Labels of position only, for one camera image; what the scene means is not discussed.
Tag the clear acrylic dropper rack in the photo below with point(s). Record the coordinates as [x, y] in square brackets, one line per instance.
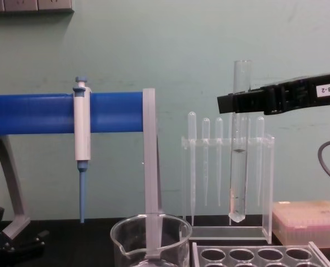
[267, 189]

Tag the translucent pipette tip box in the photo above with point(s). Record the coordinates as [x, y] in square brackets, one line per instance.
[306, 222]

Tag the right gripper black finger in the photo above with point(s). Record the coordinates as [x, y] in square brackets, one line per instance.
[229, 103]

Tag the clear plastic dropper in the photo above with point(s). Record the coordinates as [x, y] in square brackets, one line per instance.
[248, 125]
[219, 128]
[231, 125]

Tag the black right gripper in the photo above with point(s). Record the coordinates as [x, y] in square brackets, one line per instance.
[326, 100]

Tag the blue and grey pipette stand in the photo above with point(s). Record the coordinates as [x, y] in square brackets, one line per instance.
[37, 114]

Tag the clear glass beaker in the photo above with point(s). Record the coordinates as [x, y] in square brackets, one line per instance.
[131, 239]

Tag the clear glass test tube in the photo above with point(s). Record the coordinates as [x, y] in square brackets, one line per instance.
[240, 178]

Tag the clear acrylic test tube rack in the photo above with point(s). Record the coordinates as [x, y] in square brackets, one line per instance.
[254, 250]

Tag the grey wall socket panel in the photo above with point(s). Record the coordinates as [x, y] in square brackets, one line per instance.
[29, 5]

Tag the white and blue pipette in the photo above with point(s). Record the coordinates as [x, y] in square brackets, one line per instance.
[81, 130]

